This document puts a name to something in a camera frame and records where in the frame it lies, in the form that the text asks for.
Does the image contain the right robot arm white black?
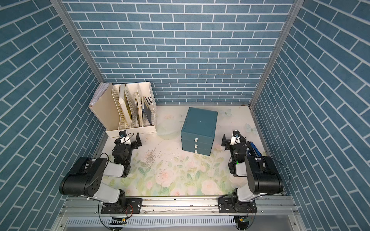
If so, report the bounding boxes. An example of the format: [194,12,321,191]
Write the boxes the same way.
[218,131,284,215]

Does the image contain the white file organizer rack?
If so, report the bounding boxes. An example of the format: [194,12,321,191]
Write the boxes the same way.
[106,82,157,138]

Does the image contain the beige folder with papers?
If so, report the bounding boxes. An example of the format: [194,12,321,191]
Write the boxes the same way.
[89,82,119,131]

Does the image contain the white book in rack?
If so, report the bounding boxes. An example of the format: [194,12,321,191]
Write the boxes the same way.
[119,84,132,128]

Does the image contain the blue black tool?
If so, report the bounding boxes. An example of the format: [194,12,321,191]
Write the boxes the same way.
[246,141,262,157]

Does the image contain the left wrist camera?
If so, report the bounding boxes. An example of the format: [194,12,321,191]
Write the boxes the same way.
[119,130,131,144]

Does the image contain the floral table mat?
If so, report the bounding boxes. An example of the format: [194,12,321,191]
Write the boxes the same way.
[103,105,264,197]

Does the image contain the teal drawer cabinet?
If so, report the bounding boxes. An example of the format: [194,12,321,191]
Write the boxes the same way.
[181,107,218,156]

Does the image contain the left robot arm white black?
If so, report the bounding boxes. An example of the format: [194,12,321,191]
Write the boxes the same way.
[59,131,143,217]

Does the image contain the aluminium mounting rail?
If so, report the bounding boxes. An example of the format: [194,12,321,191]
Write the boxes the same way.
[59,195,299,217]

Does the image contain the dark notebook in rack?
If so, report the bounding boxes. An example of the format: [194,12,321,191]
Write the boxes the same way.
[143,102,152,125]

